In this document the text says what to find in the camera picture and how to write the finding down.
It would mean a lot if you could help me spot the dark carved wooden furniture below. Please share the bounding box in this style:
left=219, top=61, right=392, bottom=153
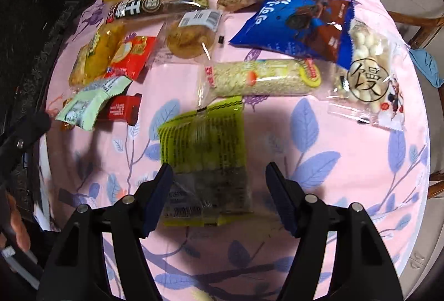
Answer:
left=0, top=0, right=102, bottom=212

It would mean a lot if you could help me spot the lime green snack packet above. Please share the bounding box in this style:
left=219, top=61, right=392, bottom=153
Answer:
left=157, top=96, right=253, bottom=227

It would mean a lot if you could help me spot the round pastry clear wrap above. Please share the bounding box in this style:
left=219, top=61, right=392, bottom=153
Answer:
left=148, top=9, right=225, bottom=65

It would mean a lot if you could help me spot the wooden chair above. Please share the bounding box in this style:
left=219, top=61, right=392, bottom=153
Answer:
left=386, top=9, right=444, bottom=200

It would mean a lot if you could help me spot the white ball snack bag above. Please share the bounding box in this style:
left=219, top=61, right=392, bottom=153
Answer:
left=328, top=20, right=405, bottom=131

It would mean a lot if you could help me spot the blue cloth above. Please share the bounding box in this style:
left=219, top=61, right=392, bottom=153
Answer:
left=409, top=49, right=444, bottom=88

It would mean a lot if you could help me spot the left hand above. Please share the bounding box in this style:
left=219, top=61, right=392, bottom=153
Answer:
left=6, top=193, right=31, bottom=252

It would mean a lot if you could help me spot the red biscuit packet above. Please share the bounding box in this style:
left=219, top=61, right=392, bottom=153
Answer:
left=104, top=36, right=156, bottom=81

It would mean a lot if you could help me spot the pale green snack packet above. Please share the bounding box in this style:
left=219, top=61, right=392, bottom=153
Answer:
left=56, top=75, right=132, bottom=131

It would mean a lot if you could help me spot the dark red candy bar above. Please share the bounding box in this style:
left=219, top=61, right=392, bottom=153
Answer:
left=96, top=93, right=142, bottom=126

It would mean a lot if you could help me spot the black long sausage packet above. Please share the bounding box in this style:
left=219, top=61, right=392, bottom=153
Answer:
left=106, top=0, right=209, bottom=24

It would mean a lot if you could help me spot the blue cookie snack bag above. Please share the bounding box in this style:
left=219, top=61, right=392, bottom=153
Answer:
left=229, top=0, right=354, bottom=70

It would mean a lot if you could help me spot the green rice cracker bar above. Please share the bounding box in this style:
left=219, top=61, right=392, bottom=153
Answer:
left=197, top=59, right=323, bottom=108

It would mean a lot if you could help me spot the yellow cake clear packet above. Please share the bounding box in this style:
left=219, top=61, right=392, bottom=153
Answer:
left=69, top=21, right=127, bottom=91

